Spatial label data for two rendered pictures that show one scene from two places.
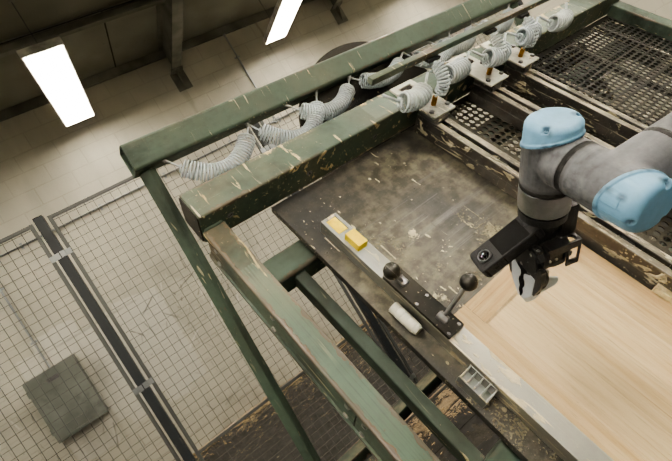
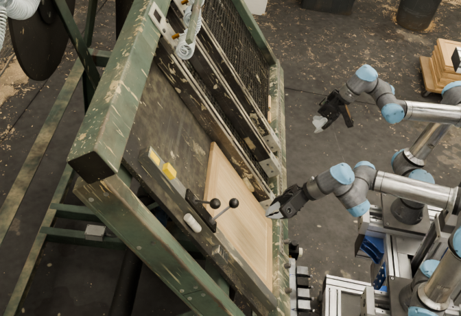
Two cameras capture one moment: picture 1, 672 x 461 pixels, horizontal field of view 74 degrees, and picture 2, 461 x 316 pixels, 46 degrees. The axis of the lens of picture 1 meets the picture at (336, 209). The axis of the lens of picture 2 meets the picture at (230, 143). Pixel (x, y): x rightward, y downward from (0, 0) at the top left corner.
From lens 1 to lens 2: 1.61 m
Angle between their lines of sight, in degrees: 70
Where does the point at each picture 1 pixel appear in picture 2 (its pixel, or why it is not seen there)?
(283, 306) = (164, 235)
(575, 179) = (350, 198)
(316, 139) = (136, 75)
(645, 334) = (245, 207)
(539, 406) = (239, 258)
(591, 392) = (242, 243)
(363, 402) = (206, 282)
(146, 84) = not seen: outside the picture
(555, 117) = (349, 171)
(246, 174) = (119, 119)
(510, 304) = not seen: hidden behind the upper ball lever
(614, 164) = (361, 196)
